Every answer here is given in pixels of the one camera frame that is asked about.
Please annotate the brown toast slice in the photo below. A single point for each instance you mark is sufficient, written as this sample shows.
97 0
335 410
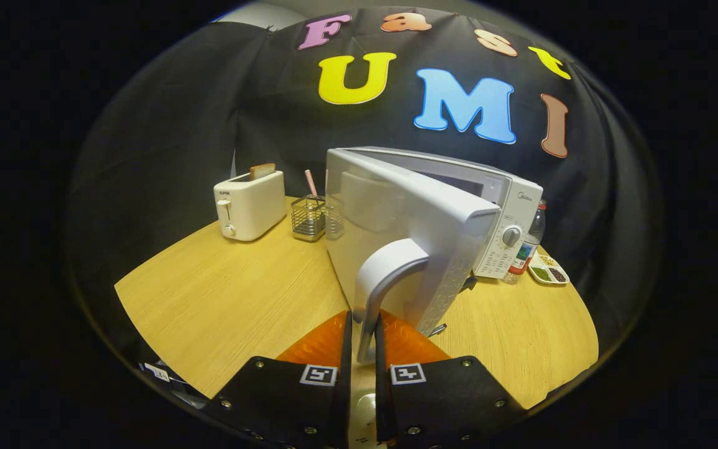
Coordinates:
262 171

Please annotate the white toaster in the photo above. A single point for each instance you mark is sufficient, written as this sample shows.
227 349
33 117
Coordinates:
253 206

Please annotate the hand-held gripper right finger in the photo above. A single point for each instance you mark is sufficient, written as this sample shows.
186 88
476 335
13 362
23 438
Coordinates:
381 386

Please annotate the black backdrop cloth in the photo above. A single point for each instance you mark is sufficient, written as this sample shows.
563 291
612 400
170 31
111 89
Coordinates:
178 125

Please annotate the clear plastic water bottle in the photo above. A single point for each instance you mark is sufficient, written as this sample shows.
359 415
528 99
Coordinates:
524 255

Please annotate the white divided dish with beans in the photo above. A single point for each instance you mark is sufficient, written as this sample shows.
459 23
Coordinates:
549 271

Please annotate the pink striped straw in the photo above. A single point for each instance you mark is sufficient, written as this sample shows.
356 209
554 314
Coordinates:
311 184

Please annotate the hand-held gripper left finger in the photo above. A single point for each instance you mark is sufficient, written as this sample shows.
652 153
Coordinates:
344 399

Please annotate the white microwave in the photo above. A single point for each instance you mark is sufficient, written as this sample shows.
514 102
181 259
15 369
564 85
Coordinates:
396 212

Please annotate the white speckled tray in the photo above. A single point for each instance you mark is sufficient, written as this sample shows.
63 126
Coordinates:
365 408

